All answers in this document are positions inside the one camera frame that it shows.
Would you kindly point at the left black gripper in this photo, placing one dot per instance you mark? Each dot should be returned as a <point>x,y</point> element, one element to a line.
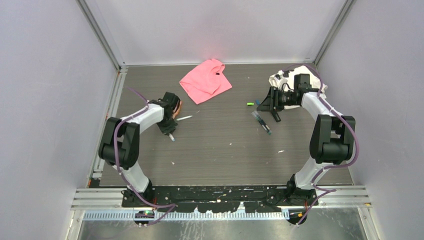
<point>169,129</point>

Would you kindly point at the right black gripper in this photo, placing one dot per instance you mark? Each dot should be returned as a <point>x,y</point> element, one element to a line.
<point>271,102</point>

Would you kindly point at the black pen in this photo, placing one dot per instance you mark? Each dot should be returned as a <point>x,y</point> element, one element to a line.
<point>259,119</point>

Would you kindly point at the green gel pen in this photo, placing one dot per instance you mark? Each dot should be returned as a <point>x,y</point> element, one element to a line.
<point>268,130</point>

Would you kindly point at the white blue marker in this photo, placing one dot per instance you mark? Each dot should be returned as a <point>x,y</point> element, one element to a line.
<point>171,137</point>

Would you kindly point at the black green highlighter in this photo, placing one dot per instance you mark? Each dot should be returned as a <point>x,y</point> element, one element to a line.
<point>276,116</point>

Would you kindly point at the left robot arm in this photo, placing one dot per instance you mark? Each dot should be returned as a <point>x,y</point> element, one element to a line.
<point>120,141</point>

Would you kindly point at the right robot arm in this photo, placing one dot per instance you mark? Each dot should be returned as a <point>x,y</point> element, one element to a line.
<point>332,140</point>

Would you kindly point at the white marker pen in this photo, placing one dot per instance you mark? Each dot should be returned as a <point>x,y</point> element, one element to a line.
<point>184,118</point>

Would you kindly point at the white cloth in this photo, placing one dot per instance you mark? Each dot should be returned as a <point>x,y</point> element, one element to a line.
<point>314,79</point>

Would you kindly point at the pink cloth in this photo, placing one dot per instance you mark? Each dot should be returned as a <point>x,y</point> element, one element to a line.
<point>205,81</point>

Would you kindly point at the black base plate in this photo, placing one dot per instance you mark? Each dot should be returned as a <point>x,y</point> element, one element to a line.
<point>224,199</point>

